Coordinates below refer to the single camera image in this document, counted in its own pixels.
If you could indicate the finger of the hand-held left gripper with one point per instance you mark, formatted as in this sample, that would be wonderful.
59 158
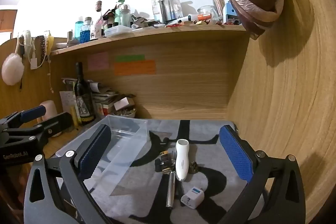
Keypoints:
32 111
56 123

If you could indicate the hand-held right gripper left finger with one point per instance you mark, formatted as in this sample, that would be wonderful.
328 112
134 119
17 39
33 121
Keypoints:
95 150

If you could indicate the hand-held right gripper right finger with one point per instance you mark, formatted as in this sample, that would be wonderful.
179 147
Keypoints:
236 153

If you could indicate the clear plastic box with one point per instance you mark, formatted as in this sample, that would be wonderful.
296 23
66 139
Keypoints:
123 158

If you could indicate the small dark round object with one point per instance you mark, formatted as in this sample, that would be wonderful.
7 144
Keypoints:
194 167

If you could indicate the white electric shaver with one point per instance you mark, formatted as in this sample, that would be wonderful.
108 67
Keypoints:
182 161

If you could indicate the black yellow rectangular battery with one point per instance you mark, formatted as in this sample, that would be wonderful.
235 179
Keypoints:
165 161

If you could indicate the pale pink cylinder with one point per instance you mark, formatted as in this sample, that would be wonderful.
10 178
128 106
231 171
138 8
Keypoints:
50 108

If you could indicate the yellow pen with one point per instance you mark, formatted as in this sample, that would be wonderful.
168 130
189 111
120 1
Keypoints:
74 116

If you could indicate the white paper note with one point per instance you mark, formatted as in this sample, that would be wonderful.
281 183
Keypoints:
67 100

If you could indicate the dark wine bottle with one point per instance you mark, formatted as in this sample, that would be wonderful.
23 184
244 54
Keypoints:
84 100

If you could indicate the grey black patterned mat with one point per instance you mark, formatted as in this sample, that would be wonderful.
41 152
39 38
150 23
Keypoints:
199 134

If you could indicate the white bowl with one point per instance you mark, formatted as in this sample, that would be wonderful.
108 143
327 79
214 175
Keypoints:
126 114

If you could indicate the white fluffy pouf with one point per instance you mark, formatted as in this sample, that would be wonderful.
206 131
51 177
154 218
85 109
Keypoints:
11 69

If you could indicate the white rolled paper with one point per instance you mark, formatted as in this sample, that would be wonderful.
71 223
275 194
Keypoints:
94 86

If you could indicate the stack of books and papers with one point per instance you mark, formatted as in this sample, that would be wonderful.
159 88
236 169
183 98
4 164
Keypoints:
105 98

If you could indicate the small white box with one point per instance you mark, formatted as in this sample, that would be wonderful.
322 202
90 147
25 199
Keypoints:
121 103

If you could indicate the white charger plug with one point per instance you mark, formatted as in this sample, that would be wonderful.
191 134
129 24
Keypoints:
191 199

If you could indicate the patterned headband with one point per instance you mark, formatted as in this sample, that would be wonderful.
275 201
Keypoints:
40 45

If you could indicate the pink sticky note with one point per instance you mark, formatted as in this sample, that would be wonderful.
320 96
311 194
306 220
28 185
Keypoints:
98 61

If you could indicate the silver metal cylinder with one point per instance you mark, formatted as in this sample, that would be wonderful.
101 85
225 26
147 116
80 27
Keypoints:
170 190

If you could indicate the orange sticky note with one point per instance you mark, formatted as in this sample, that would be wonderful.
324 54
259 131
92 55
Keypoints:
135 67

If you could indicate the teal plastic bottle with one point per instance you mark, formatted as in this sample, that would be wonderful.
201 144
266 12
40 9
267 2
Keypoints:
78 31

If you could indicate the blue bead bottle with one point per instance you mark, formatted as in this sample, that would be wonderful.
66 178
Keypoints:
85 33

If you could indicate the green sticky note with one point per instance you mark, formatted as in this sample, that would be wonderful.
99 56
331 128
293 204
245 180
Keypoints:
130 58

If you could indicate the clear food container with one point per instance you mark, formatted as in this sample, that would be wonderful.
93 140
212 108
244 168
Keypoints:
118 31

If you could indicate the green pump bottle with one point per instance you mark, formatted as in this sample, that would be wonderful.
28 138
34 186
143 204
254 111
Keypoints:
119 14

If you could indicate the grey capped bottle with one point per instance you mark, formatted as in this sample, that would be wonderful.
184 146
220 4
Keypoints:
126 16

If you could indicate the blue box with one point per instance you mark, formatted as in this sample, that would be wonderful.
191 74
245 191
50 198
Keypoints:
231 11

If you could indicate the white orange tube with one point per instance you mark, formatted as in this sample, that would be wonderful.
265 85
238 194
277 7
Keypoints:
189 18

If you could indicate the glass jar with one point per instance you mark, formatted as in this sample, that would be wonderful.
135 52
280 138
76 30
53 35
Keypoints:
207 12

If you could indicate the tall clear canister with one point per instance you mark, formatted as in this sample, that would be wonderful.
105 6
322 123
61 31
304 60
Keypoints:
218 3

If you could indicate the clear blister pack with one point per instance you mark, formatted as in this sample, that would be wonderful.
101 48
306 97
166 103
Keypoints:
168 6

